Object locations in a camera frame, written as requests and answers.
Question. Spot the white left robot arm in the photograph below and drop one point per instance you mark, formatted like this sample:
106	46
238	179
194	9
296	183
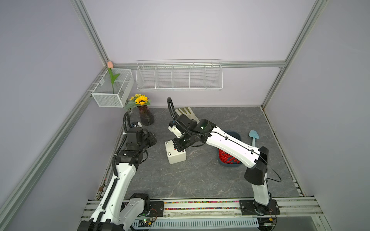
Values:
110	215

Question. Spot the light blue garden trowel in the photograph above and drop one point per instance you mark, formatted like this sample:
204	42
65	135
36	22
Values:
254	135

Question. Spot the small white wire basket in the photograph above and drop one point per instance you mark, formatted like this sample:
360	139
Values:
114	87

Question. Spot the white work glove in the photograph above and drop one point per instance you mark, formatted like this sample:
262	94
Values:
187	111

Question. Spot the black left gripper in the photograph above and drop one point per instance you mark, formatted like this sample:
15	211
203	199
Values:
151	138

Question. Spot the pink artificial tulip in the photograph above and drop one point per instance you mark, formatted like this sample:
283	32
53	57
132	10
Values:
113	76

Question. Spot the dark purple glass vase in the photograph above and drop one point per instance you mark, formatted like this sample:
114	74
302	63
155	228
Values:
146	115

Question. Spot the dark blue tray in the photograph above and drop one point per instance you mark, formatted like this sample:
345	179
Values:
238	137

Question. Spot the white metal box with screws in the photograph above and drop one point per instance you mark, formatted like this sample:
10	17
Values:
173	155

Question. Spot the pile of red sleeves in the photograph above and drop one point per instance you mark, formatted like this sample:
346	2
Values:
227	159

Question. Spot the yellow sunflower bouquet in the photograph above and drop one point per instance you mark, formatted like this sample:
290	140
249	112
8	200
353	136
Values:
137	101

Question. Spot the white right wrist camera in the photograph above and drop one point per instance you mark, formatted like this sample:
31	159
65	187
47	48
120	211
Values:
173	128

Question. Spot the white vented cable duct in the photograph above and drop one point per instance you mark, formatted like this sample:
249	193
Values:
195	224

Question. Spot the long white wire shelf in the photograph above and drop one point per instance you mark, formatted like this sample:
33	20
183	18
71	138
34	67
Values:
186	74

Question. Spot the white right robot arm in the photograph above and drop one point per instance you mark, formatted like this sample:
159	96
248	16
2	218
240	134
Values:
256	161

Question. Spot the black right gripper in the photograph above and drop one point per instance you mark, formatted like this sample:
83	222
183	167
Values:
178	147

